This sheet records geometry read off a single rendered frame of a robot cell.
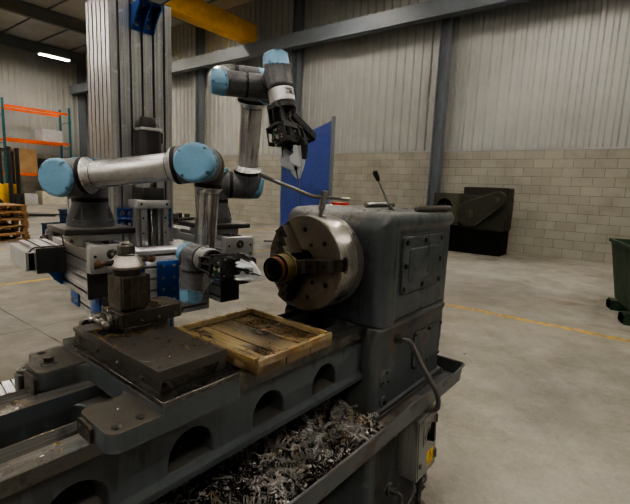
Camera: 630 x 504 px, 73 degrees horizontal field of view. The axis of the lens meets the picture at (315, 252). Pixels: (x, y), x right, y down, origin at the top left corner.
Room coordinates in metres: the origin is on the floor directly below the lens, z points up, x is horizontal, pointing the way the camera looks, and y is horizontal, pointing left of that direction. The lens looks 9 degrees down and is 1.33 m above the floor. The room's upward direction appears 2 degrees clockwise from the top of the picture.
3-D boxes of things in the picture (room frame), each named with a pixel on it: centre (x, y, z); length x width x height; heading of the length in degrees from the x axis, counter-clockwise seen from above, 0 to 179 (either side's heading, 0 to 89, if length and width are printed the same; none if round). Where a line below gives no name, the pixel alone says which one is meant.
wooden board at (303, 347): (1.20, 0.17, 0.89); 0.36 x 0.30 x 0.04; 51
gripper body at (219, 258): (1.24, 0.28, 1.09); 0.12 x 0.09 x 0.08; 49
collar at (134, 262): (0.99, 0.45, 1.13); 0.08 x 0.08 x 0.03
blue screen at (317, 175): (8.23, 0.34, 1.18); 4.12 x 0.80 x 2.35; 15
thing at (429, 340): (1.73, -0.23, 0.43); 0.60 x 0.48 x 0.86; 141
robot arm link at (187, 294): (1.36, 0.40, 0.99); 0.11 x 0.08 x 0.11; 0
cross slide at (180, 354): (0.95, 0.40, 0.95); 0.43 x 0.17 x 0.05; 51
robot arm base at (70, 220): (1.48, 0.79, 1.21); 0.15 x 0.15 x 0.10
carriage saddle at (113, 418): (0.90, 0.42, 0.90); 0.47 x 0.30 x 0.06; 51
